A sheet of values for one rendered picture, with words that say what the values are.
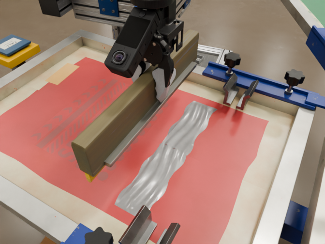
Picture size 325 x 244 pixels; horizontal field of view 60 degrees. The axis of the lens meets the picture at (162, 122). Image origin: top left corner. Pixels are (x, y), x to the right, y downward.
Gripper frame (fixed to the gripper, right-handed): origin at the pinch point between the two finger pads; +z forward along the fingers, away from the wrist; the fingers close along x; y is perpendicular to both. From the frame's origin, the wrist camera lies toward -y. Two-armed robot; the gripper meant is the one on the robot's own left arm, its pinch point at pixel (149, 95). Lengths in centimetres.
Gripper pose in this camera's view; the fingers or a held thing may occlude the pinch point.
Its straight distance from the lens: 58.1
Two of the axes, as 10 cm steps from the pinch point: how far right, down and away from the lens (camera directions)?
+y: 5.0, -6.2, 6.1
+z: 0.0, 7.0, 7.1
